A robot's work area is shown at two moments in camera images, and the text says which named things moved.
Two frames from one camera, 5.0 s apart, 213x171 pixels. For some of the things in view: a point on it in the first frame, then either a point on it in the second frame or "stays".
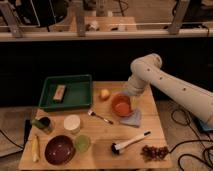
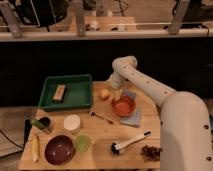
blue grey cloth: [134, 118] stays
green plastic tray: [77, 92] stays
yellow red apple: [105, 94] stays
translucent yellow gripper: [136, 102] to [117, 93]
